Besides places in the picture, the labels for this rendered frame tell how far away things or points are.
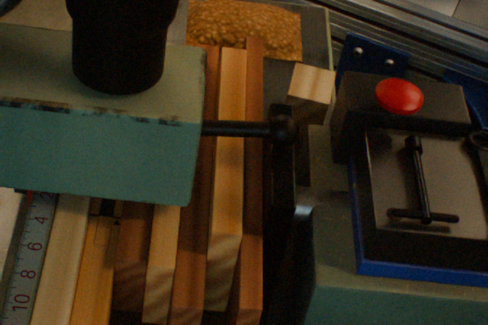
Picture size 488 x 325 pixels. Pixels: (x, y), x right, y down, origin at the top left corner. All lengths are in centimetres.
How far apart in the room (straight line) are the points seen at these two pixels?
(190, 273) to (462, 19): 75
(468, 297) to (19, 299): 25
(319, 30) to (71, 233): 35
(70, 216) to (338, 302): 17
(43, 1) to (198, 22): 160
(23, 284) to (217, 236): 11
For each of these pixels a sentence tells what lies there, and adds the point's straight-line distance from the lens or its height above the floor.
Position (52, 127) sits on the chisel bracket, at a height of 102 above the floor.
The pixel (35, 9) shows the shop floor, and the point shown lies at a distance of 233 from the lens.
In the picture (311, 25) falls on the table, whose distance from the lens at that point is 82.
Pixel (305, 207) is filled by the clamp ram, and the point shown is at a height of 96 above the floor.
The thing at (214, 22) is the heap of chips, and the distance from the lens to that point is 77.
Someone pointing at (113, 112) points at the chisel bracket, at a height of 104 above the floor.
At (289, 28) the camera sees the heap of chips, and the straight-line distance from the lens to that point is 79.
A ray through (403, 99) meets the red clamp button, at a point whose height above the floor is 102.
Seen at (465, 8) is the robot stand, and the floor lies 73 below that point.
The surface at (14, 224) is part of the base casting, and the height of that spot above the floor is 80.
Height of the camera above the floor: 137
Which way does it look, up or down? 43 degrees down
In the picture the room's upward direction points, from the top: 11 degrees clockwise
